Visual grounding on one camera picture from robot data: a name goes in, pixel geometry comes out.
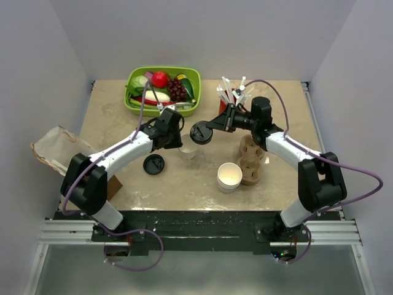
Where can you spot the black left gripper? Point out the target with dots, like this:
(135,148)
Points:
(177,143)

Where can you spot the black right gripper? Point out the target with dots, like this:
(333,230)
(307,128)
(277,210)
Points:
(223,122)

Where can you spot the black coffee cup lid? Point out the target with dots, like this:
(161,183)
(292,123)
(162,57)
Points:
(200,133)
(154,164)

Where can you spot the white paper coffee cup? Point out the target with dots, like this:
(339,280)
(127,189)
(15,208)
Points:
(188,149)

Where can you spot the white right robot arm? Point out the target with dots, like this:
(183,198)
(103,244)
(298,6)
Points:
(320,181)

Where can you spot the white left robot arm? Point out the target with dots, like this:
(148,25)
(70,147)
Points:
(85,183)

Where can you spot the brown paper takeout bag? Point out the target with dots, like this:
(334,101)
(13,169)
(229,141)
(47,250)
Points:
(57,147)

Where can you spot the red straw holder cup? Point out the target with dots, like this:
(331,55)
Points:
(222,106)

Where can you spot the green plastic produce bin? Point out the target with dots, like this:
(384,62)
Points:
(185,108)

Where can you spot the white wrapped straw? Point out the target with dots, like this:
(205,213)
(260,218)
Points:
(242,97)
(228,88)
(224,96)
(242,83)

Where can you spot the red toy chili pepper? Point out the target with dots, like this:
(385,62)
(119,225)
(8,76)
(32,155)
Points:
(138,101)

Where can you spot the white toy radish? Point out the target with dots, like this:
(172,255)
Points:
(155,97)

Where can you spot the purple toy grapes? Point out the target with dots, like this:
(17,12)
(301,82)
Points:
(177,91)

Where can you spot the brown pulp cup carrier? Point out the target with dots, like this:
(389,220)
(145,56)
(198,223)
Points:
(250,157)

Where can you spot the red toy apple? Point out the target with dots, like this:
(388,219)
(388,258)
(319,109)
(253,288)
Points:
(160,79)

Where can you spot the green toy cucumber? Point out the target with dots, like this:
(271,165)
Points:
(188,87)

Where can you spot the stack of white paper cups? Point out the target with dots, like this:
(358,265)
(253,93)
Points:
(229,176)

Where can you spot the green toy cabbage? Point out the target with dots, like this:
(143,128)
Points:
(139,81)

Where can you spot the purple toy onion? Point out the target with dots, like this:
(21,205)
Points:
(149,75)

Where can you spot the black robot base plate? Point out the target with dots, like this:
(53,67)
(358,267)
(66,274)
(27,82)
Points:
(225,231)

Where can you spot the aluminium frame rail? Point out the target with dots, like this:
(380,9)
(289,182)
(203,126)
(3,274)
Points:
(357,250)

